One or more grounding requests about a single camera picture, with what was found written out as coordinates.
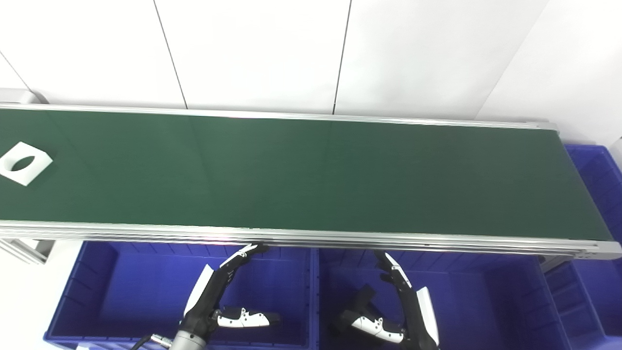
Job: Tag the green conveyor belt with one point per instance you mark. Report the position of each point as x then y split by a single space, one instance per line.
291 237

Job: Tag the black block part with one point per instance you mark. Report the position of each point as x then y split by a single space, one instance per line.
364 299

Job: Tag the aluminium conveyor leg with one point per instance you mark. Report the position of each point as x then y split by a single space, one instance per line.
26 250

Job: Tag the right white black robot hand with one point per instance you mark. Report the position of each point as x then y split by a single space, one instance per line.
418 311

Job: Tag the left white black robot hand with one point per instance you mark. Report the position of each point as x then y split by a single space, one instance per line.
209 296

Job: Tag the blue plastic bin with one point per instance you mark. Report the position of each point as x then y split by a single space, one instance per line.
126 291
595 180
481 301

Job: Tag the green conveyor belt surface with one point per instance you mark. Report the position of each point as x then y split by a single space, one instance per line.
301 175

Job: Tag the white square part round hole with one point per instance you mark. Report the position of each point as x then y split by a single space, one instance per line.
43 160

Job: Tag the grey conveyor end housing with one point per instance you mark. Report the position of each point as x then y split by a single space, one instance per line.
19 96

